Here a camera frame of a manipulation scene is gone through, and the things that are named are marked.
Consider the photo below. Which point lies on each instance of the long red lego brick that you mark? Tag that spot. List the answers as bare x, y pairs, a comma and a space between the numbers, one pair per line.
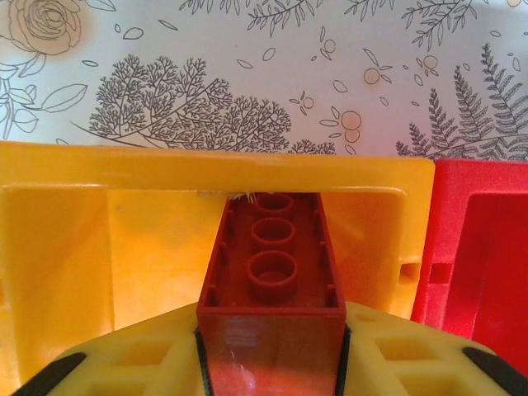
272, 338

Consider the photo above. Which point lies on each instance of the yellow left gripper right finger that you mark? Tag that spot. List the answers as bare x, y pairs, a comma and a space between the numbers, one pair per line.
404, 363

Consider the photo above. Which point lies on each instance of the red plastic container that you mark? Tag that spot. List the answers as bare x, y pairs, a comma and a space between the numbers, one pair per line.
486, 255

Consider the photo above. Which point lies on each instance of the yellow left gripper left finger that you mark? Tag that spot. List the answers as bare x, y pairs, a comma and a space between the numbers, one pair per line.
136, 363

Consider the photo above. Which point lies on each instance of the yellow plastic container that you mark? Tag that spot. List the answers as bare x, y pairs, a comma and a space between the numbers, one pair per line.
123, 177

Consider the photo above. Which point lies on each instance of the floral patterned table cover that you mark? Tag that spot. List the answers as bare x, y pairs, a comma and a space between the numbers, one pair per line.
288, 41

